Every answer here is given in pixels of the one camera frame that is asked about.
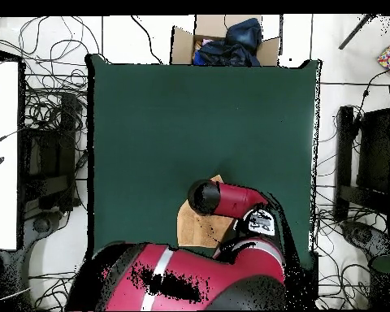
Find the brown cardboard box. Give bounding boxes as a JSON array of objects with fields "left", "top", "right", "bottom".
[{"left": 170, "top": 14, "right": 282, "bottom": 67}]

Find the grey chair base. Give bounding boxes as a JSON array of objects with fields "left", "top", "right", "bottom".
[
  {"left": 340, "top": 219, "right": 390, "bottom": 261},
  {"left": 0, "top": 207, "right": 69, "bottom": 311}
]

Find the black cable tangle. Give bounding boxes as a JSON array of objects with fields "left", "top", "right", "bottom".
[
  {"left": 0, "top": 15, "right": 102, "bottom": 131},
  {"left": 313, "top": 106, "right": 378, "bottom": 310},
  {"left": 28, "top": 271, "right": 77, "bottom": 312}
]

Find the long black cable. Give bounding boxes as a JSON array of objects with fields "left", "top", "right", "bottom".
[{"left": 130, "top": 15, "right": 164, "bottom": 65}]

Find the grey metal bar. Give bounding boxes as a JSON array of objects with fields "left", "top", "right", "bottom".
[{"left": 338, "top": 14, "right": 374, "bottom": 50}]

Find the black frame stand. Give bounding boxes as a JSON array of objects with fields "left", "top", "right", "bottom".
[
  {"left": 333, "top": 105, "right": 390, "bottom": 222},
  {"left": 21, "top": 93, "right": 83, "bottom": 214}
]

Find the dark blue garment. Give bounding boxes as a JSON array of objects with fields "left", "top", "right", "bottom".
[{"left": 193, "top": 17, "right": 263, "bottom": 67}]

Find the tan terry towel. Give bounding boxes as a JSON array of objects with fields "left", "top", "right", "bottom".
[{"left": 176, "top": 174, "right": 238, "bottom": 249}]

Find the dark green table cloth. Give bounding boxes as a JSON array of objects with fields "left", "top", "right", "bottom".
[{"left": 86, "top": 54, "right": 322, "bottom": 266}]

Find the white desk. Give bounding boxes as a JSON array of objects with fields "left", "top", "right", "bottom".
[{"left": 0, "top": 59, "right": 20, "bottom": 251}]

